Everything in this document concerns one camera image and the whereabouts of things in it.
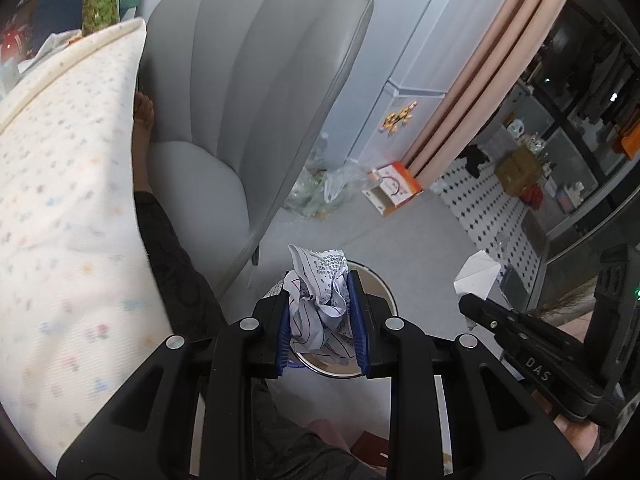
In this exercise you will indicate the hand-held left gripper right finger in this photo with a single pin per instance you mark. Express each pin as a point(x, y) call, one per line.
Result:
point(359, 330)

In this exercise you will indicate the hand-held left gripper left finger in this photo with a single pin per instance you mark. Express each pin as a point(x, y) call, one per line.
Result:
point(282, 330)

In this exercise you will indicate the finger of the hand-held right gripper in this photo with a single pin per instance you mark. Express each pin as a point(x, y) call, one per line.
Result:
point(500, 322)

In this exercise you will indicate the white round trash bin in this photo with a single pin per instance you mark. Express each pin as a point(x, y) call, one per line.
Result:
point(375, 292)

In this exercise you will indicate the printed paper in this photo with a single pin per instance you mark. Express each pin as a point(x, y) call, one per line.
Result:
point(320, 280)

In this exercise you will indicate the small red box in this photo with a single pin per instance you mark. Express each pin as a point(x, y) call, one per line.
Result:
point(372, 447)

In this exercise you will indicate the person's leg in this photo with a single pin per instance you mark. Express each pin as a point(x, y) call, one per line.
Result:
point(300, 450)

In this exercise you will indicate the orange white cardboard box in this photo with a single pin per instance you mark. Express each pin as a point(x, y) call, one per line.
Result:
point(395, 187)

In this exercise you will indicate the clear plastic bags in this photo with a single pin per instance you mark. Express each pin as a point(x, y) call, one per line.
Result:
point(325, 185)

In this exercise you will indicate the brown cardboard box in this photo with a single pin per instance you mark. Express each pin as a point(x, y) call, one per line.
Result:
point(517, 170)

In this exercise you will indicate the black garment on floor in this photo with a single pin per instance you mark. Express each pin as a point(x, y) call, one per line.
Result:
point(475, 160)

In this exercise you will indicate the yellow orange fridge magnets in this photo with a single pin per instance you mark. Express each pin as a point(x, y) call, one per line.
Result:
point(399, 117)

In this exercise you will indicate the cluttered storage shelf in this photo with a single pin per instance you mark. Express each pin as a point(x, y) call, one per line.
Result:
point(590, 110)

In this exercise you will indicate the grey upholstered chair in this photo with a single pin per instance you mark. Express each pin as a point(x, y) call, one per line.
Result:
point(260, 85)

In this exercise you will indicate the pink curtain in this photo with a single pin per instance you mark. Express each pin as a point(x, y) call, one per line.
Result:
point(490, 70)

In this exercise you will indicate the white fridge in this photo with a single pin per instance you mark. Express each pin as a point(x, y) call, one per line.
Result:
point(425, 35)

